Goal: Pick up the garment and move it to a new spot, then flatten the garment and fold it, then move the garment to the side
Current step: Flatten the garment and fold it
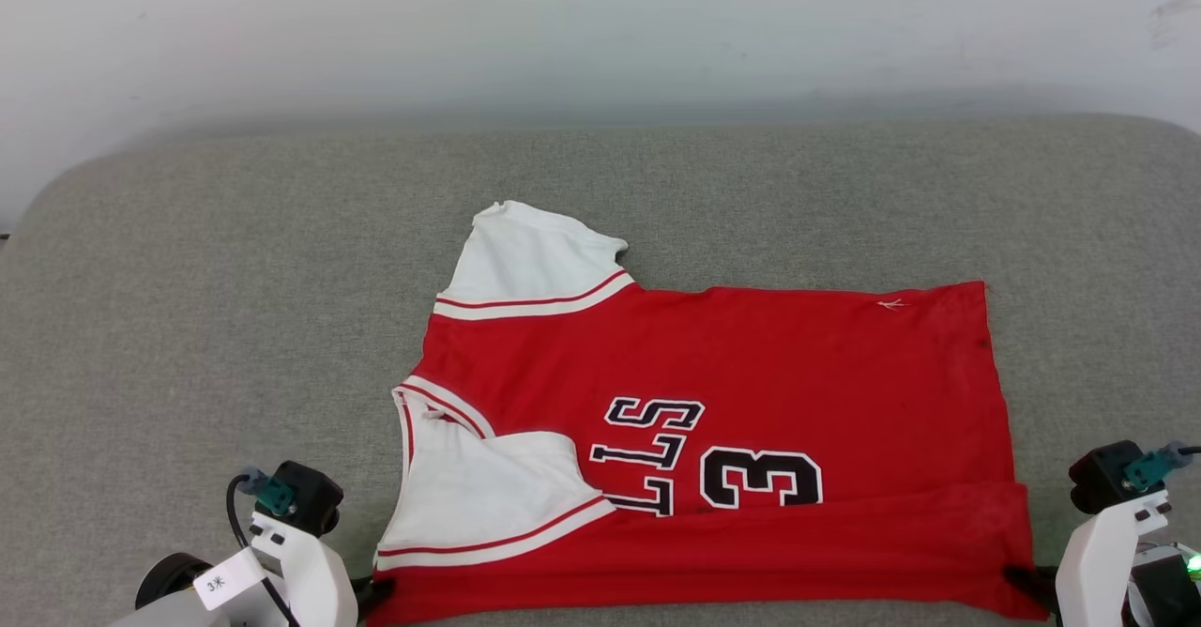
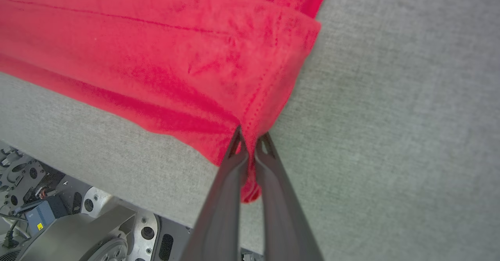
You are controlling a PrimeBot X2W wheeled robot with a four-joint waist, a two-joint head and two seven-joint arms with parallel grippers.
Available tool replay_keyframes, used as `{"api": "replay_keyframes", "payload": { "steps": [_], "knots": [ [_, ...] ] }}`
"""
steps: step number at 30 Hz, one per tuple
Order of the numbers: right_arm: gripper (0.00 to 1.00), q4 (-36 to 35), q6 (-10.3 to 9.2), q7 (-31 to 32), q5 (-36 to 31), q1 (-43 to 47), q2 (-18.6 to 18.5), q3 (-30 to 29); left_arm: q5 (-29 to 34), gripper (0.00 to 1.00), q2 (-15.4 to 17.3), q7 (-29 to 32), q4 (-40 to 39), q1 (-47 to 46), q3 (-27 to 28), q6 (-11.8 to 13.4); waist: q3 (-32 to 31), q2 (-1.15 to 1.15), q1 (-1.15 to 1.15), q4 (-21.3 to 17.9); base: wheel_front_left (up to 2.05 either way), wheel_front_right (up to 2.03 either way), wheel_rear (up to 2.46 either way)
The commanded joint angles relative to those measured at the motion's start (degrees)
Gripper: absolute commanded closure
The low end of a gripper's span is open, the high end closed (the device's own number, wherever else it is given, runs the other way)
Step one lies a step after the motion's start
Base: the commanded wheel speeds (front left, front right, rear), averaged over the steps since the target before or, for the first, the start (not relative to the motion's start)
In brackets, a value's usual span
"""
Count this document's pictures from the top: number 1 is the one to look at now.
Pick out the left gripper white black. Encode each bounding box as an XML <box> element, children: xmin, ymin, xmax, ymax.
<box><xmin>248</xmin><ymin>507</ymin><xmax>396</xmax><ymax>627</ymax></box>

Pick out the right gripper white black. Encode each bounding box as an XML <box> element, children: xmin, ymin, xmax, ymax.
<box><xmin>1002</xmin><ymin>491</ymin><xmax>1201</xmax><ymax>627</ymax></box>

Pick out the red white basketball jersey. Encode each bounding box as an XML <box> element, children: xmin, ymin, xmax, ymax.
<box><xmin>364</xmin><ymin>200</ymin><xmax>1050</xmax><ymax>626</ymax></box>

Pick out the white paper label tag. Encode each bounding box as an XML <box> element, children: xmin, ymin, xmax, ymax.
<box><xmin>192</xmin><ymin>547</ymin><xmax>268</xmax><ymax>611</ymax></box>

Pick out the teal left camera connector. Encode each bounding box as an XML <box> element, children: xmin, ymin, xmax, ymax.
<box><xmin>237</xmin><ymin>466</ymin><xmax>297</xmax><ymax>517</ymax></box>

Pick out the teal camera connector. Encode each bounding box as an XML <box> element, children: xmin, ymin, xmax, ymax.
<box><xmin>237</xmin><ymin>466</ymin><xmax>297</xmax><ymax>517</ymax></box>
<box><xmin>1123</xmin><ymin>440</ymin><xmax>1194</xmax><ymax>494</ymax></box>

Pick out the teal right camera connector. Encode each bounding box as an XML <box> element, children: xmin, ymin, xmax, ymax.
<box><xmin>1123</xmin><ymin>440</ymin><xmax>1194</xmax><ymax>494</ymax></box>

